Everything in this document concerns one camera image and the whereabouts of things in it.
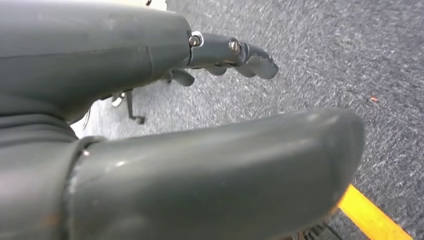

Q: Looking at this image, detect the chrome stool base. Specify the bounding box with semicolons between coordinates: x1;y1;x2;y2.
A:
110;88;147;126

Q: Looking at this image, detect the yellow taped floor patch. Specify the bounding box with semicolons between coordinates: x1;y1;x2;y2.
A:
337;184;415;240

